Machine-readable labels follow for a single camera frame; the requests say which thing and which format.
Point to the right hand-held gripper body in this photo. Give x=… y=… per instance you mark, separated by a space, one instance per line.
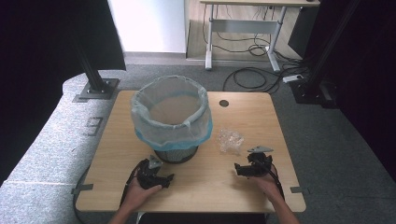
x=260 y=163

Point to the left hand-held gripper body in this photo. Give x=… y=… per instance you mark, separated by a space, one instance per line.
x=148 y=174

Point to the black mesh waste bin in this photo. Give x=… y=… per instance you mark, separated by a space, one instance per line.
x=176 y=155

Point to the clear plastic wrap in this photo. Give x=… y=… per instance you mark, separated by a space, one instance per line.
x=230 y=140

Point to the translucent white-blue bin bag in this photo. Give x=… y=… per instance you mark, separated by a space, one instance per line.
x=169 y=132

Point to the person's left hand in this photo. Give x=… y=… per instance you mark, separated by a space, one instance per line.
x=137 y=194

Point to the person's right hand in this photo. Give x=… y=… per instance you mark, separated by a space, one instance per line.
x=267 y=186

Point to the grey tape strip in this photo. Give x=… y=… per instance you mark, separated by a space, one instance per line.
x=299 y=189
x=82 y=188

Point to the dark round table grommet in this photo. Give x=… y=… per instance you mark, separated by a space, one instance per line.
x=223 y=103

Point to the white power strip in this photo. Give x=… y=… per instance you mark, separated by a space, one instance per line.
x=292 y=78

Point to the white-framed wooden desk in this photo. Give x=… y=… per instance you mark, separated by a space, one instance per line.
x=246 y=26

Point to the black computer case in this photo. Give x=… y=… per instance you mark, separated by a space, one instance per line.
x=300 y=31

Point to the black curtain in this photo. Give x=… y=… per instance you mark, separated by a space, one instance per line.
x=46 y=62
x=370 y=77

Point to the white panel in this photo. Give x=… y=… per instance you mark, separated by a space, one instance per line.
x=149 y=25

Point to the black metal stand with base plate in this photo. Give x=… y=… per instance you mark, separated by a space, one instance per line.
x=93 y=77

